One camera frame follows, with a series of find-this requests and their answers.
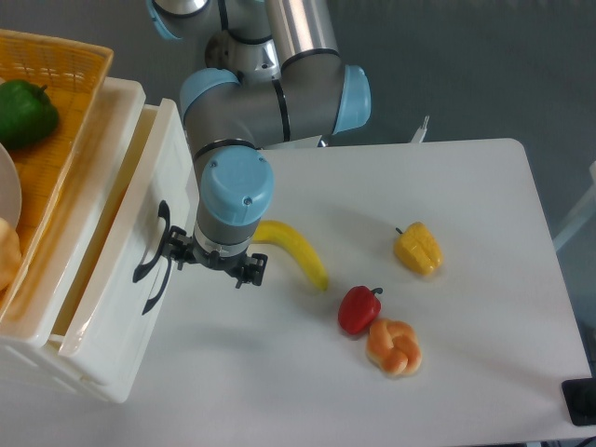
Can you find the black device at edge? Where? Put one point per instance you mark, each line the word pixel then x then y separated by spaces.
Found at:
pixel 579 396

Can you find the white drawer cabinet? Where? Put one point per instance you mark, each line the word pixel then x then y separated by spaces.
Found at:
pixel 37 312

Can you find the green bell pepper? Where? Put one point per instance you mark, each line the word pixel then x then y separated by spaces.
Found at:
pixel 28 115

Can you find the bread roll in basket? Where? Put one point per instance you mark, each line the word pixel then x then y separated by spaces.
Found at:
pixel 10 258

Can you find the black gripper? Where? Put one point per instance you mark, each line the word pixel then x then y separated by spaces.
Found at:
pixel 231 259

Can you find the yellow banana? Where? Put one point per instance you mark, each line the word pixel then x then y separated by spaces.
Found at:
pixel 297 246

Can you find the yellow bell pepper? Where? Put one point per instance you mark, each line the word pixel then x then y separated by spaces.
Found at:
pixel 417 249

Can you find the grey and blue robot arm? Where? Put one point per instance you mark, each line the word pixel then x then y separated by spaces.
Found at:
pixel 278 77

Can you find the yellow woven basket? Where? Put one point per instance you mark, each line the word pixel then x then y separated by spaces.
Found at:
pixel 73 73

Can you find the red bell pepper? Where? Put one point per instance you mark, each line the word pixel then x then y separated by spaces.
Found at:
pixel 358 309

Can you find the white drawer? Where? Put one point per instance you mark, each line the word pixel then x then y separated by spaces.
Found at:
pixel 150 195
pixel 118 331

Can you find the white plate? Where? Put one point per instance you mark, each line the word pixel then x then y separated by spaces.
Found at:
pixel 10 189

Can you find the knotted bread roll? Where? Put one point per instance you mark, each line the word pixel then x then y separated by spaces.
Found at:
pixel 392 346

